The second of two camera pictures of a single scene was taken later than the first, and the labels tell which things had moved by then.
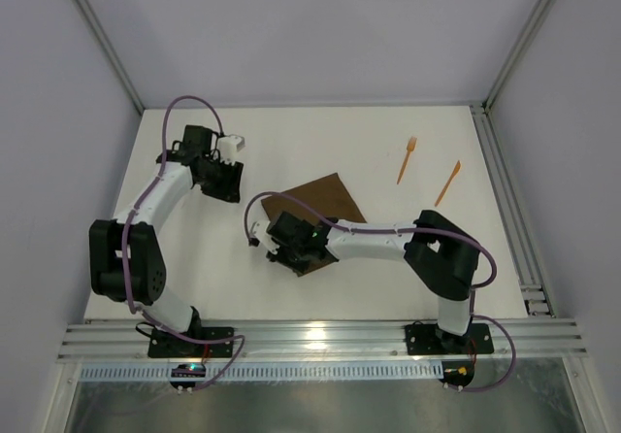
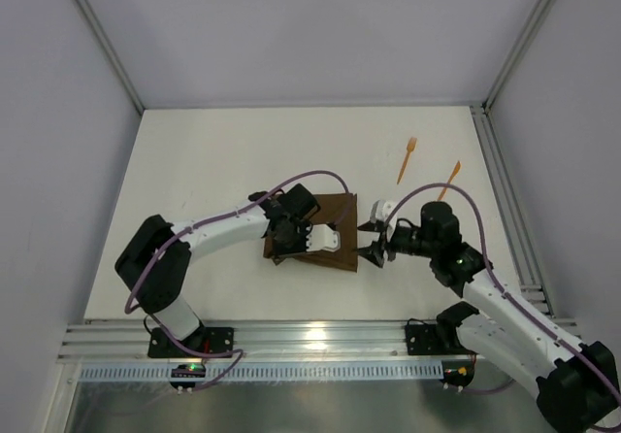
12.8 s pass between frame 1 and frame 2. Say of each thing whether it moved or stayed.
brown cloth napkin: moved
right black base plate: stayed
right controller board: stayed
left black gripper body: moved
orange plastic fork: stayed
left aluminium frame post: stayed
